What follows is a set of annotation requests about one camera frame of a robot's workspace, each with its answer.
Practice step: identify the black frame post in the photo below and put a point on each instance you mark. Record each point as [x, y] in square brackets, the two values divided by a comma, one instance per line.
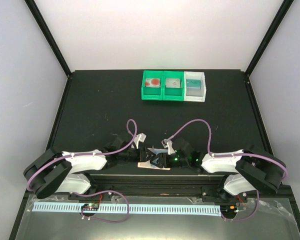
[38, 17]
[273, 27]

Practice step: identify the left black frame post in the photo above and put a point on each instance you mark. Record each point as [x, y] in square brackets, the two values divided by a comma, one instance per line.
[38, 17]

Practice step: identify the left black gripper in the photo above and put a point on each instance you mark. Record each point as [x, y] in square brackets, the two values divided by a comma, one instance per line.
[142, 155]

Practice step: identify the red dotted card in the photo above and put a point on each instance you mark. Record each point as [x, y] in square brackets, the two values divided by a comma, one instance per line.
[152, 83]

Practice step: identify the grey patterned card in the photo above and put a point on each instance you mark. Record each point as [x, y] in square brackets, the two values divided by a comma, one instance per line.
[173, 83]

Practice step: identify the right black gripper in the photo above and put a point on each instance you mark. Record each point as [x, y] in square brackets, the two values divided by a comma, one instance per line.
[161, 156]

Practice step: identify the teal card in bin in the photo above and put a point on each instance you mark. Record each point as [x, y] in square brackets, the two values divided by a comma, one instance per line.
[193, 84]

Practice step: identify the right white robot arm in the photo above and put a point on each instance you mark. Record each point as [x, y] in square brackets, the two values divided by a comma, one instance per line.
[244, 170]

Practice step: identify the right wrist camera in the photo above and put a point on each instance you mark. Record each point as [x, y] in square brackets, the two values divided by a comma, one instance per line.
[168, 144]

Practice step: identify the white slotted cable duct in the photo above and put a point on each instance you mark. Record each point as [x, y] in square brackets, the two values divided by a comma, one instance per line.
[147, 209]

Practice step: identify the middle green bin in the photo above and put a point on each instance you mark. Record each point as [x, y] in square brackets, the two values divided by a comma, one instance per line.
[171, 94]

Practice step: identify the green bin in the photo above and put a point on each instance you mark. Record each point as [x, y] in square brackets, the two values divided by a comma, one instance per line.
[152, 93]
[171, 94]

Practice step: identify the black aluminium rail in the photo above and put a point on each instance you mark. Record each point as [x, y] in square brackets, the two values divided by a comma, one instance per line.
[158, 185]

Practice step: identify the right circuit board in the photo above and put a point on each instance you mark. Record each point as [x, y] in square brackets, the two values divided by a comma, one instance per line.
[231, 208]

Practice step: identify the circuit board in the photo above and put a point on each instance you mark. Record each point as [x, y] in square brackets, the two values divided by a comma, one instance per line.
[90, 207]
[231, 208]

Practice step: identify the beige card holder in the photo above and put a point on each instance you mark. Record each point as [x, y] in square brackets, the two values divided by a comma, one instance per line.
[143, 164]

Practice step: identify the left green bin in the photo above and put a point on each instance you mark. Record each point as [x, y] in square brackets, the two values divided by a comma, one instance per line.
[152, 93]

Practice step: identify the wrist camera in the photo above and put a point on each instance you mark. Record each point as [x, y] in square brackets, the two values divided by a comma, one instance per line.
[140, 138]
[168, 144]

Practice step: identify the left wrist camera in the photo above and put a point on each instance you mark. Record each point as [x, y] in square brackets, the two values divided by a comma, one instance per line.
[140, 138]

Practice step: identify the white bin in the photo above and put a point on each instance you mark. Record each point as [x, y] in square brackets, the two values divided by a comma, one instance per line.
[195, 95]

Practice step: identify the right black frame post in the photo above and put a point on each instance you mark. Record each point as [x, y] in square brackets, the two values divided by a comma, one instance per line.
[273, 27]

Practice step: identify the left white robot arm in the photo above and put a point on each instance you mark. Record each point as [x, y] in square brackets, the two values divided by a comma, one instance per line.
[57, 171]

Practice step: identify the left circuit board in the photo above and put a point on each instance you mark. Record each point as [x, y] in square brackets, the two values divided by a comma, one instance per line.
[90, 207]

